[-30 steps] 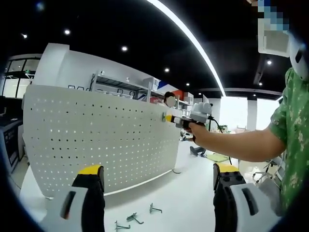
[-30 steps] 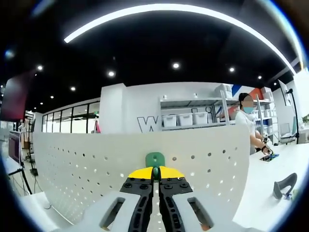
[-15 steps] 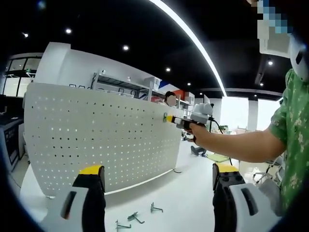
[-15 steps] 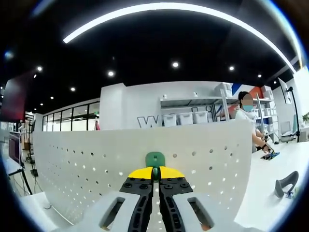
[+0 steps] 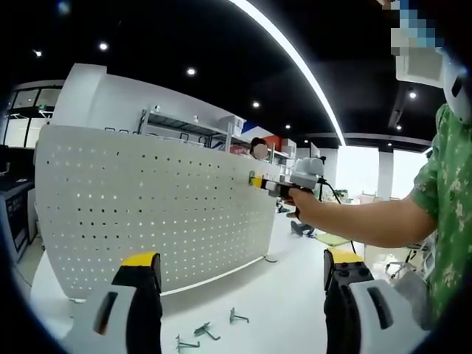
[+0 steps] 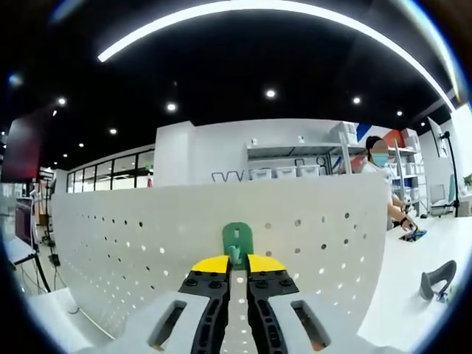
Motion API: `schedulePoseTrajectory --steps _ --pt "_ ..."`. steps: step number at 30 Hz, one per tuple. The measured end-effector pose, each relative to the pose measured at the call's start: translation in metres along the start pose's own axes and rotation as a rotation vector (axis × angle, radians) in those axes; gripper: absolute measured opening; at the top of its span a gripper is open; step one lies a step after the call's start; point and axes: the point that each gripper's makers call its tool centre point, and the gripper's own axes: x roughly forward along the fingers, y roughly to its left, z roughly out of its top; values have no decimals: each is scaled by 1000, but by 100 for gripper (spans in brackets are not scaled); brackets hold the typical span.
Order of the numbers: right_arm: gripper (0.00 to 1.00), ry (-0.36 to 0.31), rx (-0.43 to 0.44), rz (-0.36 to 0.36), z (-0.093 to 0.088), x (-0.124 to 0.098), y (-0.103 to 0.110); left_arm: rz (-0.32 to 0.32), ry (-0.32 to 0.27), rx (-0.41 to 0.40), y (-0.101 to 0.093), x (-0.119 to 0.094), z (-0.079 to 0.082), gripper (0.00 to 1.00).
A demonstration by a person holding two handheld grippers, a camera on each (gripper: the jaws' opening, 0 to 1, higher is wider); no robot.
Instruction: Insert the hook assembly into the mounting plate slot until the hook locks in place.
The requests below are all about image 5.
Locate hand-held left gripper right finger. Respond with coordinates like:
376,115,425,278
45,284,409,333
323,247,433,354

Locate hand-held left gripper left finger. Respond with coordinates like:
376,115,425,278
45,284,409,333
58,251,163,354

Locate grey metal hook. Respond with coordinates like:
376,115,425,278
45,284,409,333
176,333,201,351
229,308,250,325

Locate white perforated mounting plate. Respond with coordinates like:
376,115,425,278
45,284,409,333
33,124,280,304

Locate person's right hand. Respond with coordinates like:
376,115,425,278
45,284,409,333
286,186,335,232

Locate grey curved plastic stand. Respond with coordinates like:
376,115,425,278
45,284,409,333
290,220,316,237

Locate white mesh office chair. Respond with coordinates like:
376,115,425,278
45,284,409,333
395,271,433,331

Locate white wheeled chair base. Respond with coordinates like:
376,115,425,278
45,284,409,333
385,241,432,280

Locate light green mat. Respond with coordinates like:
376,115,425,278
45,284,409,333
316,232,350,246

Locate white storage box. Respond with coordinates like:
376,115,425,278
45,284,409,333
220,114,247,136

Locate long ceiling light strip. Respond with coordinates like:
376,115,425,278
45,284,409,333
228,0,346,147

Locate person in green shirt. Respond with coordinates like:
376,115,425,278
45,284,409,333
412,103,472,327

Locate round ceiling downlights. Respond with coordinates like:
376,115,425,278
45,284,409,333
32,41,418,132

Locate dark office desk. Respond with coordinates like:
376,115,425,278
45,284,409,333
0,176,37,261

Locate ceiling air conditioner cassette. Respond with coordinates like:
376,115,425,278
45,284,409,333
396,55,445,84

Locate white worn device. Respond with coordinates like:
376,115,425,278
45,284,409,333
442,55,472,125

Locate glass partition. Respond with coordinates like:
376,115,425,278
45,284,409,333
3,86,62,148

